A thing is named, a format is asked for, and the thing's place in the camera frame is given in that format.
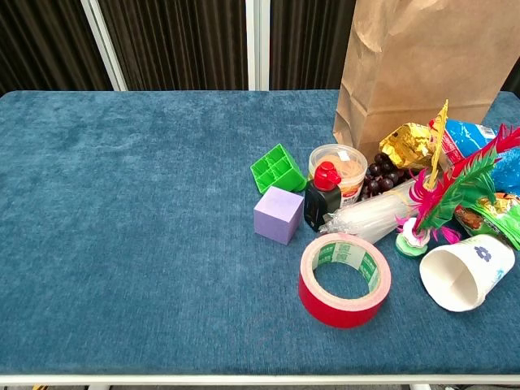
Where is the clear plastic bag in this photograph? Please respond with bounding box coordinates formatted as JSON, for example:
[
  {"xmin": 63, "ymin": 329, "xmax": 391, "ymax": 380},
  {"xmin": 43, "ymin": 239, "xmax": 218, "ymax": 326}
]
[{"xmin": 318, "ymin": 178, "xmax": 427, "ymax": 245}]

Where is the gold foil snack packet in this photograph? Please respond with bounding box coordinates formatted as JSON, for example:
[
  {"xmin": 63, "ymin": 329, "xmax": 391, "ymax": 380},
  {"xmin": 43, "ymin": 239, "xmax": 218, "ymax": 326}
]
[{"xmin": 379, "ymin": 122, "xmax": 438, "ymax": 171}]

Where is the colourful feather shuttlecock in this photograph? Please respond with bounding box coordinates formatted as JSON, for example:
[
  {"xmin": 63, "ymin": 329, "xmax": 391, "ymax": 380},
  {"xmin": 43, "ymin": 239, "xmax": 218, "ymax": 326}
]
[{"xmin": 395, "ymin": 99, "xmax": 520, "ymax": 259}]

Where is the blue snack package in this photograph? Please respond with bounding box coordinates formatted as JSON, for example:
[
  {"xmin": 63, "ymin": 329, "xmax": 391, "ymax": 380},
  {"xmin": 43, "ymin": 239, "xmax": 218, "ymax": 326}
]
[{"xmin": 430, "ymin": 115, "xmax": 520, "ymax": 196}]

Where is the white paper cup flower print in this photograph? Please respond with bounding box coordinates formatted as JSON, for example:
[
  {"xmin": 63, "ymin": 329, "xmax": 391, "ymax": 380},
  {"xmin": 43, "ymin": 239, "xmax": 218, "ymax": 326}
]
[{"xmin": 418, "ymin": 233, "xmax": 516, "ymax": 313}]

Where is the green snack packet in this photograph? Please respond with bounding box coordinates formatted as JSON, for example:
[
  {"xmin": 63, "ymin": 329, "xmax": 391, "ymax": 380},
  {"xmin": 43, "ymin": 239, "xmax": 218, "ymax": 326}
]
[{"xmin": 453, "ymin": 193, "xmax": 520, "ymax": 251}]

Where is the purple foam cube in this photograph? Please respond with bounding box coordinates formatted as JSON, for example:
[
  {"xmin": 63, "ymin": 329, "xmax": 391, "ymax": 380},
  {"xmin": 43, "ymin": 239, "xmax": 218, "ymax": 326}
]
[{"xmin": 253, "ymin": 185, "xmax": 306, "ymax": 246}]

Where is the green plastic grid block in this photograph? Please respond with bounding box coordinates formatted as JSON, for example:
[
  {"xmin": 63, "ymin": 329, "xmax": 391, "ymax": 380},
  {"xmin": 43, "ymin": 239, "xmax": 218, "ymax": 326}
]
[{"xmin": 249, "ymin": 143, "xmax": 308, "ymax": 193}]

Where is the black bottle with red cap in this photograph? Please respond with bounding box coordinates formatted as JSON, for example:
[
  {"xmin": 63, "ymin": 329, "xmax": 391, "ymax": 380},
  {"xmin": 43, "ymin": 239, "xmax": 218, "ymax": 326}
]
[{"xmin": 303, "ymin": 161, "xmax": 343, "ymax": 233}]

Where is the clear tub of rubber bands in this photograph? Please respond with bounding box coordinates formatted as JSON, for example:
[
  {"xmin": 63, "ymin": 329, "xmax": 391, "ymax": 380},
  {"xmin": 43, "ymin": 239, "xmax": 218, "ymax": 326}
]
[{"xmin": 308, "ymin": 143, "xmax": 369, "ymax": 206}]

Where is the dark purple grape bunch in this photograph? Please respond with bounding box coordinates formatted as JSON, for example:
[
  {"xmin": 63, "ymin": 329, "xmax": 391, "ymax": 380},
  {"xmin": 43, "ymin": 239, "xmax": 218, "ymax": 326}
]
[{"xmin": 357, "ymin": 152, "xmax": 419, "ymax": 202}]

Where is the blue velvet table cover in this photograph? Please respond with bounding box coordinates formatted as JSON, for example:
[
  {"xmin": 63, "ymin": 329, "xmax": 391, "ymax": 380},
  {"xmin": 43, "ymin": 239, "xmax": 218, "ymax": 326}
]
[{"xmin": 0, "ymin": 89, "xmax": 520, "ymax": 377}]

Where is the red tape roll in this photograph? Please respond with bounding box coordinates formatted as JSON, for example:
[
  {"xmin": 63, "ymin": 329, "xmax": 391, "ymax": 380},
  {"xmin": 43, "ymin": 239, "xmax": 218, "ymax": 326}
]
[{"xmin": 297, "ymin": 232, "xmax": 392, "ymax": 329}]

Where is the dark brown pleated curtain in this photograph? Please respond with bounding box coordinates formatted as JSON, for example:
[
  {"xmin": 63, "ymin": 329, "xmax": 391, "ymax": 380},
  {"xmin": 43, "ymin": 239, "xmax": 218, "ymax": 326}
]
[
  {"xmin": 98, "ymin": 0, "xmax": 249, "ymax": 92},
  {"xmin": 269, "ymin": 0, "xmax": 358, "ymax": 91},
  {"xmin": 500, "ymin": 56, "xmax": 520, "ymax": 98},
  {"xmin": 0, "ymin": 0, "xmax": 114, "ymax": 97}
]

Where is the brown paper bag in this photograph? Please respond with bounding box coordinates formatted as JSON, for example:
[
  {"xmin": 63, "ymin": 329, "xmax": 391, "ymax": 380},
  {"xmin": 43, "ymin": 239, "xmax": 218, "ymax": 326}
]
[{"xmin": 332, "ymin": 0, "xmax": 520, "ymax": 162}]

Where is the white partition frame post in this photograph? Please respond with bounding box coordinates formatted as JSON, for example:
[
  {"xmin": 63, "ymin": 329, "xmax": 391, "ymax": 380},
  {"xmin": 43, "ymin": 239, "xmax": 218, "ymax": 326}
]
[
  {"xmin": 245, "ymin": 0, "xmax": 271, "ymax": 92},
  {"xmin": 80, "ymin": 0, "xmax": 128, "ymax": 92}
]

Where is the white table frame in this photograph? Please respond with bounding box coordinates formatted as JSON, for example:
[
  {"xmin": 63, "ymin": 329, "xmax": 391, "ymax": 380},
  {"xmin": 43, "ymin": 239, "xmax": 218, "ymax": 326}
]
[{"xmin": 0, "ymin": 373, "xmax": 520, "ymax": 390}]

